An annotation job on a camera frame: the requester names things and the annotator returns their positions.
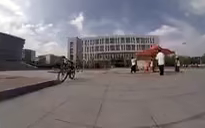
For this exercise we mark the person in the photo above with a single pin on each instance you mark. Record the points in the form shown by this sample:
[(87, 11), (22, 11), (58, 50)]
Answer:
[(133, 63), (177, 64), (160, 60), (66, 62)]

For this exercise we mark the grey stone slab plaza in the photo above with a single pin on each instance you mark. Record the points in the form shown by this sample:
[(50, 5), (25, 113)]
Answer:
[(123, 96)]

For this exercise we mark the white office building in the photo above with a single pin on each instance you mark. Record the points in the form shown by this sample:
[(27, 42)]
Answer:
[(110, 46)]

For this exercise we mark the red canopy kiosk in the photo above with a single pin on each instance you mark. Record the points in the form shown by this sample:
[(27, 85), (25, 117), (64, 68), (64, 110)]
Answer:
[(152, 51)]

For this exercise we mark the dark block building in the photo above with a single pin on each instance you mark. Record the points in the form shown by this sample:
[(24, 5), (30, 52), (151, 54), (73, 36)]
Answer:
[(8, 46)]

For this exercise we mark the bicycle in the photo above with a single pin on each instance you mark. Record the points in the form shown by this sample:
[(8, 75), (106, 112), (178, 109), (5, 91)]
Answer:
[(63, 75)]

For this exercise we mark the raised stone platform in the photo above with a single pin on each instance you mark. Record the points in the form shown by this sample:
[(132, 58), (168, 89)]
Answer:
[(10, 81)]

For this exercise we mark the small dark building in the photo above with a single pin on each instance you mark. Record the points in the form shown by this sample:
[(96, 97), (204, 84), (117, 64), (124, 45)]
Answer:
[(29, 55)]

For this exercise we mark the row of trees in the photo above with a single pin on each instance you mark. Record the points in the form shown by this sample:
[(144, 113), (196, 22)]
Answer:
[(203, 58)]

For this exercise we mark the low pale building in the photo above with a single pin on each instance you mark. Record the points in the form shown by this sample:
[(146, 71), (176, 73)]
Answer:
[(49, 59)]

